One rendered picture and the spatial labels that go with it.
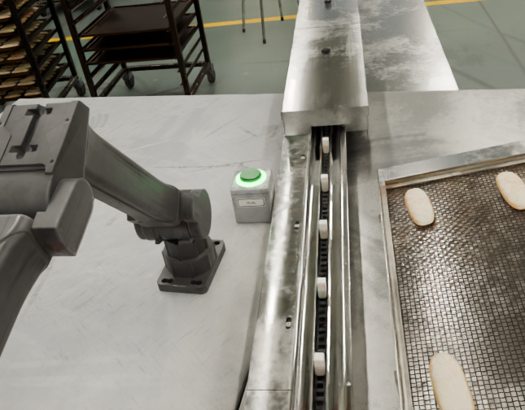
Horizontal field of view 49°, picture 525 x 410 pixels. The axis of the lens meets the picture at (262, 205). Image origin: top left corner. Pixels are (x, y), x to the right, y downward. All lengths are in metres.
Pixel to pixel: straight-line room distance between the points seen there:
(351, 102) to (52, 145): 0.79
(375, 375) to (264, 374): 0.15
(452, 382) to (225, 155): 0.77
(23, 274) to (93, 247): 0.62
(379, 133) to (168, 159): 0.47
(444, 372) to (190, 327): 0.38
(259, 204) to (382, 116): 0.46
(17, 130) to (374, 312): 0.55
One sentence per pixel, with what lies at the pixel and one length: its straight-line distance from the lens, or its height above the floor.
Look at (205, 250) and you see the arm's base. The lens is 0.95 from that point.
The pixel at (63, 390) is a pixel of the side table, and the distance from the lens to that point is 0.89.
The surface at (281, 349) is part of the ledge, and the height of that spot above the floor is 0.86.
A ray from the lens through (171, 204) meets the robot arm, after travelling 0.82.
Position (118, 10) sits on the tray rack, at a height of 0.52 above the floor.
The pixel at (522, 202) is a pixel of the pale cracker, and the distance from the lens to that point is 0.92.
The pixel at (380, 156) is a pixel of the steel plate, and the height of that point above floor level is 0.82.
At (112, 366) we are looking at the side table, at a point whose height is 0.82.
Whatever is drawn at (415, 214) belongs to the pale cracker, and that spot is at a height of 0.91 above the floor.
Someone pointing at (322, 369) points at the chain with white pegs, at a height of 0.85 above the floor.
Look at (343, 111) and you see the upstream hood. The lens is 1.21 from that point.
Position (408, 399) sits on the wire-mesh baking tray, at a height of 0.89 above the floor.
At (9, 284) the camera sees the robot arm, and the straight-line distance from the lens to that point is 0.49.
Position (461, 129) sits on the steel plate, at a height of 0.82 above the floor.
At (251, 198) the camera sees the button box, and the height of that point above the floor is 0.88.
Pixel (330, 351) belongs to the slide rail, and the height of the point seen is 0.85.
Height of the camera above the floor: 1.46
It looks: 35 degrees down
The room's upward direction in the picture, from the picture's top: 9 degrees counter-clockwise
